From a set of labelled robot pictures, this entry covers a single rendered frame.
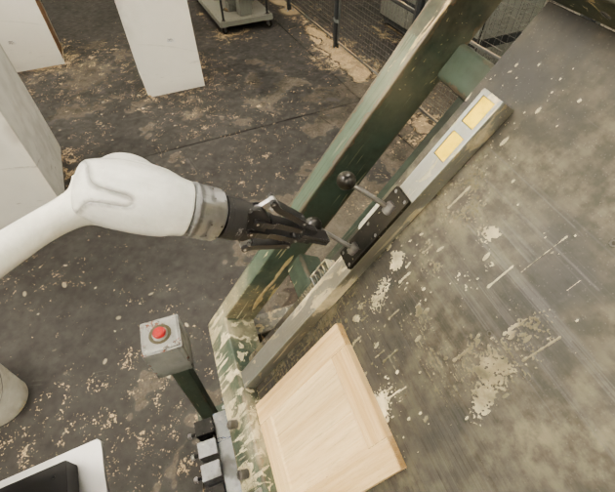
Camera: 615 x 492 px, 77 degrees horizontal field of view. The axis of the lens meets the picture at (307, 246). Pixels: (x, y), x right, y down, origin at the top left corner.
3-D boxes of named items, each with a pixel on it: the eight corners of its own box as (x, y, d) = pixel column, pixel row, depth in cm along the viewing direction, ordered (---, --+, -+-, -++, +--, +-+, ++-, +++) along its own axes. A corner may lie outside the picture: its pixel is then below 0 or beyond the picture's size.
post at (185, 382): (208, 418, 191) (165, 353, 134) (220, 414, 193) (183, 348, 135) (210, 430, 188) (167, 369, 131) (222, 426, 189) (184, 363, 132)
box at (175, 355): (155, 348, 135) (139, 323, 122) (189, 338, 138) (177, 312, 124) (159, 380, 128) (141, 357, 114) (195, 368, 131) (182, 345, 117)
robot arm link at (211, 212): (200, 206, 56) (237, 214, 60) (191, 169, 62) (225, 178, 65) (179, 248, 61) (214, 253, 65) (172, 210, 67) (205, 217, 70)
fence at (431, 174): (252, 372, 117) (240, 372, 114) (496, 96, 67) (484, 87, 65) (256, 388, 114) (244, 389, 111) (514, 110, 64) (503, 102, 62)
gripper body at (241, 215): (212, 248, 65) (260, 256, 70) (233, 212, 60) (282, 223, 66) (205, 218, 69) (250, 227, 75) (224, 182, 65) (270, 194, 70)
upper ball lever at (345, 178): (387, 213, 79) (333, 179, 76) (399, 199, 77) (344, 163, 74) (389, 223, 76) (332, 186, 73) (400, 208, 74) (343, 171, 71)
